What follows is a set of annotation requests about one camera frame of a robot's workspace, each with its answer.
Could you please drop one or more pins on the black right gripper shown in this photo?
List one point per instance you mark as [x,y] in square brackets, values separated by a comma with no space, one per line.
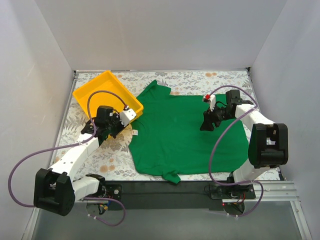
[210,117]

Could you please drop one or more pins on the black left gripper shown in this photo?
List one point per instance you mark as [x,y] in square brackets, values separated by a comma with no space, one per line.
[116,127]

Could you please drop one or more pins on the yellow plastic tray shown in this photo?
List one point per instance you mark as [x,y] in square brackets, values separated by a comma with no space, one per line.
[106,90]

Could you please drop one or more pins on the green t shirt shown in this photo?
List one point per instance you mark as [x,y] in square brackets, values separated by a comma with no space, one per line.
[169,142]

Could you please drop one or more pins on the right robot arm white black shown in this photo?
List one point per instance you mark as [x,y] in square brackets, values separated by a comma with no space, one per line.
[268,143]

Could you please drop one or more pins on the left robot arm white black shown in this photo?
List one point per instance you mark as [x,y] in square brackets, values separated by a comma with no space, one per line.
[56,189]

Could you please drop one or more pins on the floral table mat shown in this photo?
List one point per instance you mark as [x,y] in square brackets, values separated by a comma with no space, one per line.
[113,160]

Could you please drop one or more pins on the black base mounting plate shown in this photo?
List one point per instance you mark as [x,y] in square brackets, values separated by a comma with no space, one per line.
[161,195]

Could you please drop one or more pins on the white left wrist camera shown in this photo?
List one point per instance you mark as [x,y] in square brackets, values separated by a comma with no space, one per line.
[127,115]

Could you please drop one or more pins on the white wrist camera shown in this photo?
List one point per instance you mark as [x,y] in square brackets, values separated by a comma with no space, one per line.
[127,115]
[210,99]

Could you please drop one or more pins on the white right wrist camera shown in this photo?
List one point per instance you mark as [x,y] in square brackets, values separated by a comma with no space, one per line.
[210,99]

